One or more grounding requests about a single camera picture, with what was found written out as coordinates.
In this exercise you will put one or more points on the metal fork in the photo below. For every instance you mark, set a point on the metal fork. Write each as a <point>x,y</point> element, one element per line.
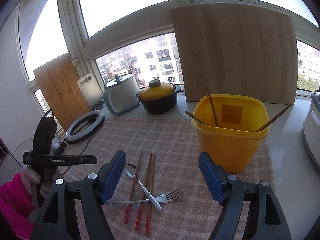
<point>161,199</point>

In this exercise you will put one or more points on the large light wooden board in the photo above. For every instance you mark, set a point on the large light wooden board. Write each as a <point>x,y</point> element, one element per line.
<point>236,49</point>

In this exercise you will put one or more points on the grey cutting board with handle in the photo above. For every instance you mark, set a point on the grey cutting board with handle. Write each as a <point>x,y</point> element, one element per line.
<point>90,89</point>

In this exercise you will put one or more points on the metal spoon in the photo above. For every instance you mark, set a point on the metal spoon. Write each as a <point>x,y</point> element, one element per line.
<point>156,204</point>

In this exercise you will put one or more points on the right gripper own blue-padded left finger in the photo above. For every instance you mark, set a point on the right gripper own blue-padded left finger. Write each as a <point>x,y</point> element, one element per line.
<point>57,217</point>

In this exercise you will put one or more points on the pink plaid table cloth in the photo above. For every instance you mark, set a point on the pink plaid table cloth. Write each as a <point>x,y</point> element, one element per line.
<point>175,146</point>

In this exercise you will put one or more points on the yellow plastic utensil container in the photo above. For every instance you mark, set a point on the yellow plastic utensil container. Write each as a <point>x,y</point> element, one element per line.
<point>234,140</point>

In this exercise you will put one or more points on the pine plank board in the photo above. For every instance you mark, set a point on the pine plank board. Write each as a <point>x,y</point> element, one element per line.
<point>57,80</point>

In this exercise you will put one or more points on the white ring light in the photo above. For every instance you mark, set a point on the white ring light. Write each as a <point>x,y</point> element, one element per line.
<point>84,126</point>

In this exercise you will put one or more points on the hand in pink sleeve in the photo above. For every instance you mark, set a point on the hand in pink sleeve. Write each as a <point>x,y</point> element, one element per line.
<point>29,176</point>

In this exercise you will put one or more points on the floral white slow cooker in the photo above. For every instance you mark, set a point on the floral white slow cooker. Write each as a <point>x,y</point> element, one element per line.
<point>311,129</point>

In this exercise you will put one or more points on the black pot yellow lid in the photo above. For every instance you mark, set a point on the black pot yellow lid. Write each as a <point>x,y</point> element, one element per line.
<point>159,97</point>

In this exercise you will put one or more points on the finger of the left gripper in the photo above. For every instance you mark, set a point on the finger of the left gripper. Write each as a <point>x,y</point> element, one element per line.
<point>62,160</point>

